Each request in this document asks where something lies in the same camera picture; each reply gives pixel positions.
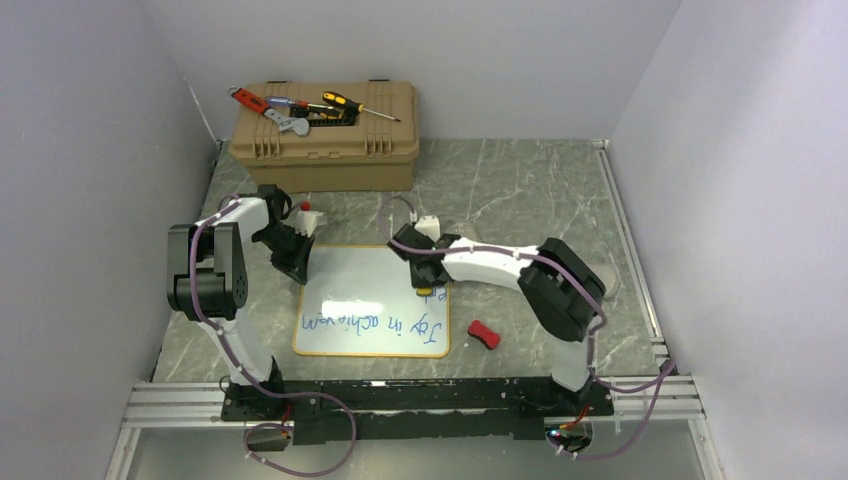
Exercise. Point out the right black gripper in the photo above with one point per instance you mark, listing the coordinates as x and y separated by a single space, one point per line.
418 282

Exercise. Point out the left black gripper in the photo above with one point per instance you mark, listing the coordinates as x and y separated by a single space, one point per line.
297 266

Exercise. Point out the yellow framed whiteboard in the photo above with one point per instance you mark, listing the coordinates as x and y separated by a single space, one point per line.
359 302

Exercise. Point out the red bone shaped eraser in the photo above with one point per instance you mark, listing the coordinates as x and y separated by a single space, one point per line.
482 333

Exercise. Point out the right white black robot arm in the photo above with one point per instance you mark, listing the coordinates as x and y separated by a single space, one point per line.
562 290

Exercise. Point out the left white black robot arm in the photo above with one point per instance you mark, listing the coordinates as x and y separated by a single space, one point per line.
207 276

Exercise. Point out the tan plastic toolbox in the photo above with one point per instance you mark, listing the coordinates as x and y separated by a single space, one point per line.
344 150

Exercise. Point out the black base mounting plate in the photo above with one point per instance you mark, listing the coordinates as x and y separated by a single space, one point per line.
338 410

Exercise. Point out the blue red small screwdriver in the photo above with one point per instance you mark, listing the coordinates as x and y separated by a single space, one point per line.
281 101

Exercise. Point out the yellow black screwdriver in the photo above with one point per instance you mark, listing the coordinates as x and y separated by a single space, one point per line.
340 101

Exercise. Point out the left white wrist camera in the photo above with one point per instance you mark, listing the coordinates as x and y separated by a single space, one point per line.
307 222

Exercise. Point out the red handled adjustable wrench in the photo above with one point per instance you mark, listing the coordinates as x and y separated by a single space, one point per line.
285 124

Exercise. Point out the aluminium extrusion rail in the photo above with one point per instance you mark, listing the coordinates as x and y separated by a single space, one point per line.
197 405

